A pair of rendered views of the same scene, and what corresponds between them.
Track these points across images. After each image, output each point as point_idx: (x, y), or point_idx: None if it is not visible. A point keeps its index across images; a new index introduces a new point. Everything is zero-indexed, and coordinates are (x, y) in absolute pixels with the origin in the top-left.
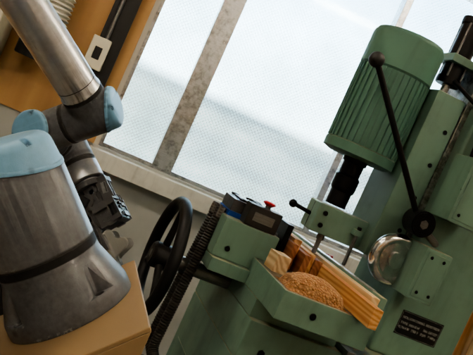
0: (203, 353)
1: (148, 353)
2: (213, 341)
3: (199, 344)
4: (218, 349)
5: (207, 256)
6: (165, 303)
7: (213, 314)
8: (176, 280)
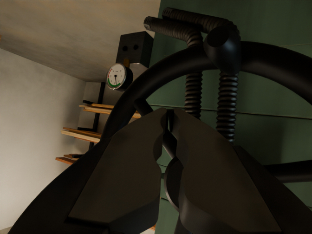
0: (217, 77)
1: (185, 28)
2: (202, 97)
3: (247, 77)
4: (180, 97)
5: (165, 194)
6: (219, 97)
7: (238, 120)
8: None
